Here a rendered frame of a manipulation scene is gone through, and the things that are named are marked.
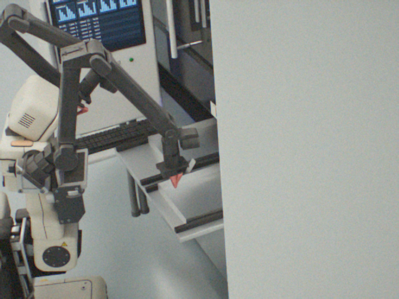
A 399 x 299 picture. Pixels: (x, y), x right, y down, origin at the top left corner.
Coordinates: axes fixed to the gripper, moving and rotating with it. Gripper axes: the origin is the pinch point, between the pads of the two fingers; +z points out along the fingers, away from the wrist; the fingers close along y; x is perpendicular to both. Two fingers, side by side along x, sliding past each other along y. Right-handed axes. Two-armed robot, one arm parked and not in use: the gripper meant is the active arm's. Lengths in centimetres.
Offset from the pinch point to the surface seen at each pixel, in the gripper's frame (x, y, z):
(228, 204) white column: -146, -45, -103
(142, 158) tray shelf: 44.2, 2.7, 14.5
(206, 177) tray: 18.3, 19.9, 14.4
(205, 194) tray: 7.8, 14.3, 14.3
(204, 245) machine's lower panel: 65, 35, 89
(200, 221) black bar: -8.3, 5.3, 12.5
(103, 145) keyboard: 71, -6, 20
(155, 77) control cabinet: 89, 28, 4
